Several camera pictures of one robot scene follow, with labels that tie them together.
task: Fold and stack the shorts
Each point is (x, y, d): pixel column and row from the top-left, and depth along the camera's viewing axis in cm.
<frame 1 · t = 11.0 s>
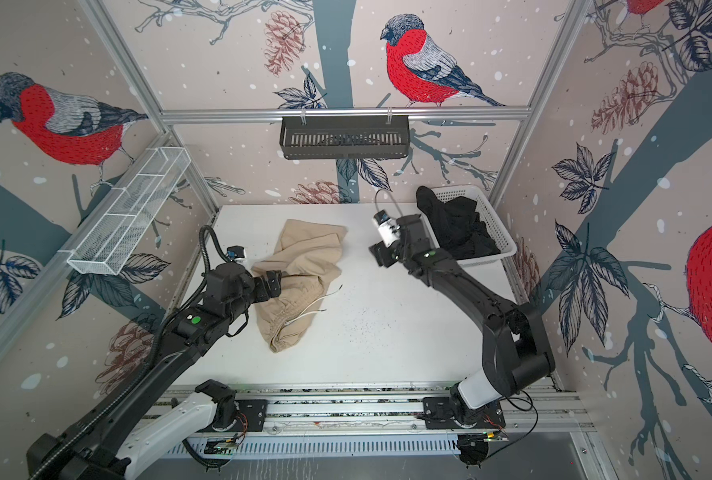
left hand: (264, 274, 77), fingers open
right hand: (378, 243, 87), fingers open
beige drawstring shorts: (306, 254, 94), point 12 cm above the table
black shorts in basket: (458, 227, 109), point 6 cm above the table
white plastic laundry basket: (487, 213, 109), point 10 cm above the table

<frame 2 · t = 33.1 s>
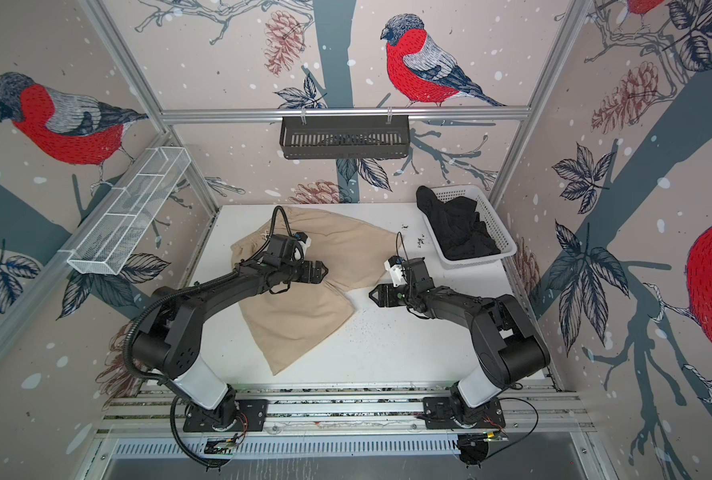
left hand: (314, 268, 92), fingers open
right hand: (377, 296, 92), fingers open
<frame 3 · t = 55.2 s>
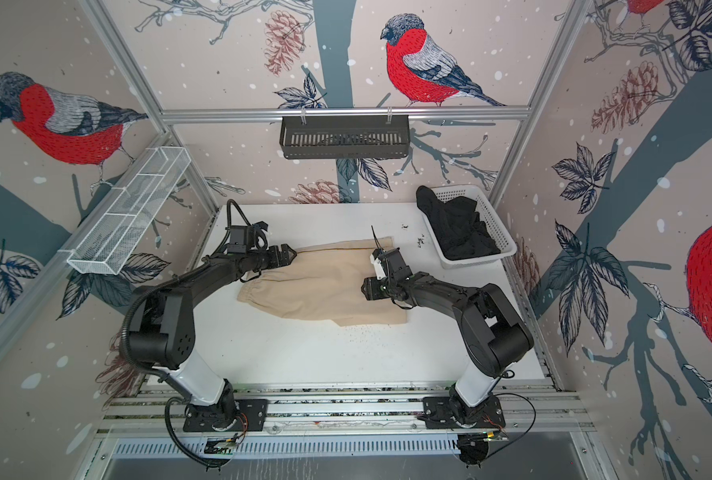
left hand: (283, 254, 94), fingers open
right hand: (368, 289, 93), fingers open
beige drawstring shorts: (324, 280, 100), point 2 cm above the table
the other named things where they were.

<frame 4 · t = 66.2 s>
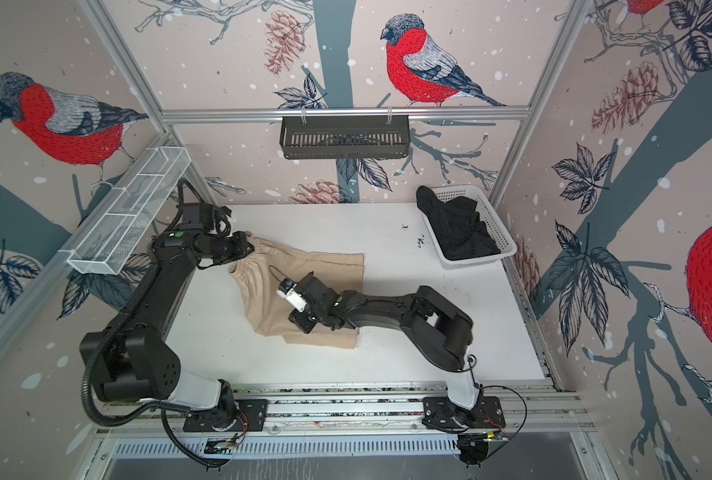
left hand: (249, 245, 82), fingers closed
right hand: (291, 317, 86), fingers open
beige drawstring shorts: (267, 265, 87), point 16 cm above the table
the other named things where they were.

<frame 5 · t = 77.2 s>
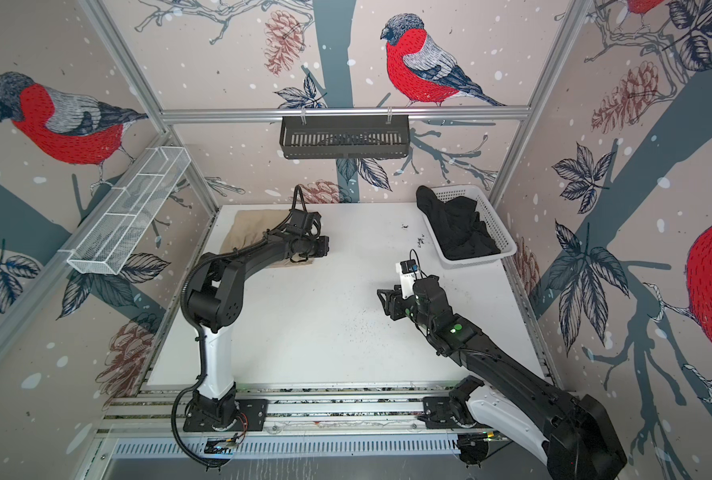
left hand: (328, 246, 100), fingers closed
right hand: (383, 292, 80), fingers open
beige drawstring shorts: (249, 224, 113), point 4 cm above the table
the other named things where they were.

